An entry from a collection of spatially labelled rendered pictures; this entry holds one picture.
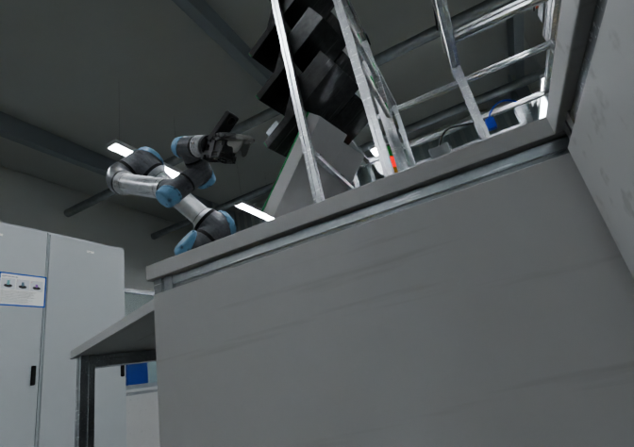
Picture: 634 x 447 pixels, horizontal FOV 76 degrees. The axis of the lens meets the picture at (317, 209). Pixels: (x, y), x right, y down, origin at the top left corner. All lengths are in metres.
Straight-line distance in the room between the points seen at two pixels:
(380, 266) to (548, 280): 0.22
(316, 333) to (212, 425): 0.23
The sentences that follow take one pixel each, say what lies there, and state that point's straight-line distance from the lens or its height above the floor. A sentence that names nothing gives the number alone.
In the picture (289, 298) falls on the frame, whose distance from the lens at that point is 0.67.
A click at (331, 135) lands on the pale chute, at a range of 1.09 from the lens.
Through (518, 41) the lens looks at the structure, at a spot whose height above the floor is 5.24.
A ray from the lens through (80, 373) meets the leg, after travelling 1.70.
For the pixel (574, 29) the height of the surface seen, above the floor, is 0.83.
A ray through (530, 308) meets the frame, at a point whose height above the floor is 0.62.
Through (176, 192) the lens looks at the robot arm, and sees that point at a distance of 1.44.
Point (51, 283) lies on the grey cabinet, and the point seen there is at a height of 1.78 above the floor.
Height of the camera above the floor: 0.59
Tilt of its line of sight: 22 degrees up
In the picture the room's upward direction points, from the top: 12 degrees counter-clockwise
